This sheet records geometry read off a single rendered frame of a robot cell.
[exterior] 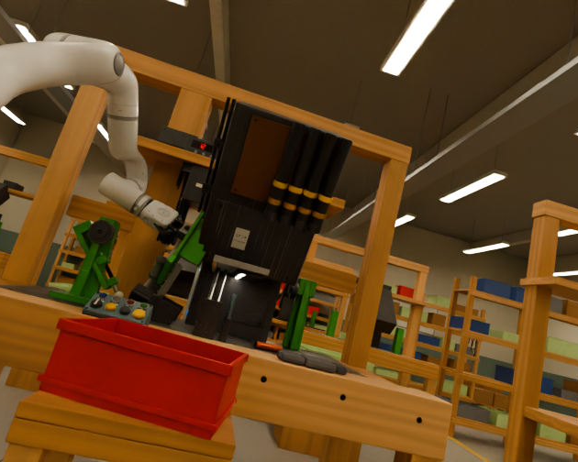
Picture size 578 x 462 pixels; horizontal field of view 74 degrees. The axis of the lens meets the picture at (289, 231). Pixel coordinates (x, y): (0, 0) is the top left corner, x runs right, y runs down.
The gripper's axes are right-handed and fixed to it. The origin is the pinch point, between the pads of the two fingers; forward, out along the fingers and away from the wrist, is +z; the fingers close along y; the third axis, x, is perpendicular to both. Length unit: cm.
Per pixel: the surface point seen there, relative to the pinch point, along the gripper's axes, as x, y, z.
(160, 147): -7.5, 26.7, -28.3
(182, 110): -14, 51, -34
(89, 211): 32, 17, -41
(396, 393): -21, -33, 76
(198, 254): -5.2, -11.2, 9.2
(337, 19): -53, 434, -31
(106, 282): 13.0, -24.8, -9.3
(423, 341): 355, 556, 480
